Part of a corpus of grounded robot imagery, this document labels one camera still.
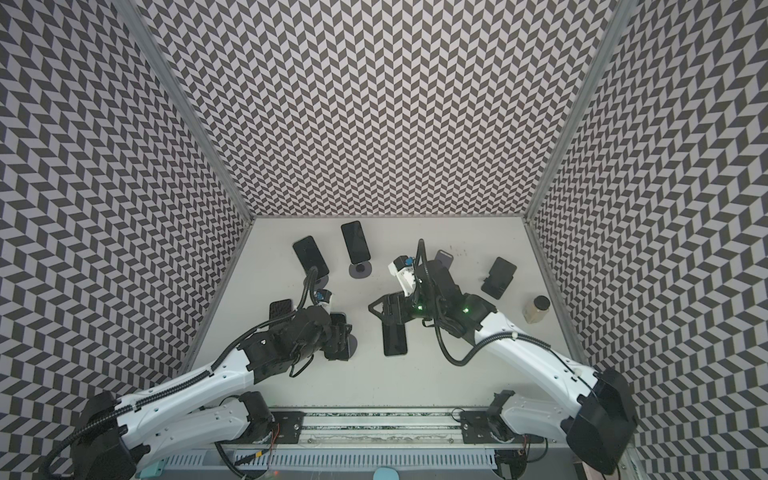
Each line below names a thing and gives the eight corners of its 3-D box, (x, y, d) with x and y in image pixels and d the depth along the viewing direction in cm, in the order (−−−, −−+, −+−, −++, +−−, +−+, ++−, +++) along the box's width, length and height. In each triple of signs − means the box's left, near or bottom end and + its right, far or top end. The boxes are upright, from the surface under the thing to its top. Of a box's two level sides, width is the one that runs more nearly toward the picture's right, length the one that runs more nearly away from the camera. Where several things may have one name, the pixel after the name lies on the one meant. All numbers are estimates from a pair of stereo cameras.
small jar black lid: (525, 326, 92) (538, 311, 84) (521, 311, 95) (533, 295, 87) (539, 326, 92) (553, 311, 84) (534, 311, 95) (548, 295, 87)
